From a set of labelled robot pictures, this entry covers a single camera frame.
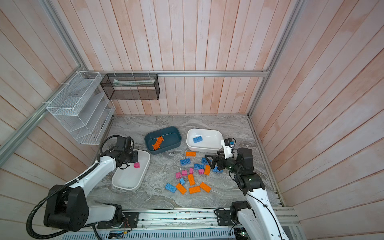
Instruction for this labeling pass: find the white bin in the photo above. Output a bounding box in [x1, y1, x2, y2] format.
[112, 150, 151, 191]
[186, 129, 223, 153]

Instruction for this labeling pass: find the orange lego brick top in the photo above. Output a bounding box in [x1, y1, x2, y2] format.
[186, 152, 196, 157]

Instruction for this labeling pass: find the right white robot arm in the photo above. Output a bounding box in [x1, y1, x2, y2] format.
[205, 146, 289, 240]

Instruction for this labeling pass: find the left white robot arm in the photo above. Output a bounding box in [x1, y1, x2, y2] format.
[44, 135, 139, 232]

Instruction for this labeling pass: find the teal plastic bin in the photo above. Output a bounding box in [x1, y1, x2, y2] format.
[145, 127, 182, 155]

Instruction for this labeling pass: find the aluminium front rail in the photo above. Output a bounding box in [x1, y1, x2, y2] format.
[134, 207, 301, 230]

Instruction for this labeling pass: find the long orange lego stack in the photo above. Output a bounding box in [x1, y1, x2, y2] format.
[153, 136, 164, 151]

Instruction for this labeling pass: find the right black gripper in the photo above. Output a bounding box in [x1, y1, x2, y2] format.
[206, 149, 242, 175]

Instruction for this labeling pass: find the orange lego brick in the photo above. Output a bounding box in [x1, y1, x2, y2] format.
[200, 182, 212, 193]
[204, 165, 211, 176]
[188, 174, 196, 186]
[186, 152, 196, 157]
[189, 186, 201, 194]
[176, 183, 187, 195]

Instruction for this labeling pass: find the orange lego brick upright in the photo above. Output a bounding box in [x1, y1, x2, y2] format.
[204, 165, 211, 176]

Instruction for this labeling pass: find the blue lego brick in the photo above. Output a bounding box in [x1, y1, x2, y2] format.
[180, 158, 191, 166]
[194, 164, 206, 170]
[193, 136, 203, 143]
[201, 158, 209, 165]
[213, 166, 224, 173]
[165, 183, 177, 193]

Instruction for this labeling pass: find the black mesh basket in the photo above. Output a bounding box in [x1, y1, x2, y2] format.
[101, 73, 161, 101]

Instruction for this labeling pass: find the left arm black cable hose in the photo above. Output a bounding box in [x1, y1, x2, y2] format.
[26, 134, 127, 240]

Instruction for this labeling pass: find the orange lego brick bottom middle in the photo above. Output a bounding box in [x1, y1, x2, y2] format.
[189, 186, 201, 194]

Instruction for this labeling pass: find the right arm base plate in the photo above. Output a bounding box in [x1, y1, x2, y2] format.
[214, 208, 240, 226]

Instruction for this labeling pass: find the orange lego brick centre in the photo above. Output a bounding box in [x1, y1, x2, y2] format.
[188, 174, 196, 186]

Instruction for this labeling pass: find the white bin back right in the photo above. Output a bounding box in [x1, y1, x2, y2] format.
[186, 129, 223, 153]

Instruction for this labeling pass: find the orange lego brick bottom right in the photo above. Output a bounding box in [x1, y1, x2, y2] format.
[200, 182, 212, 193]

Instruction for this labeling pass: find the white bin left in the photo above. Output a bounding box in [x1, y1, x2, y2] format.
[112, 150, 151, 191]

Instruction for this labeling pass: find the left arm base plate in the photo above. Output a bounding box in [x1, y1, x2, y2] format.
[97, 212, 139, 230]

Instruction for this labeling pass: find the orange lego brick bottom left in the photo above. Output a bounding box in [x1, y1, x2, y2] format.
[176, 183, 187, 195]

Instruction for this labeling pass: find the white wire mesh shelf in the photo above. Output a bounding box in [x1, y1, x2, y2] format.
[47, 72, 116, 145]

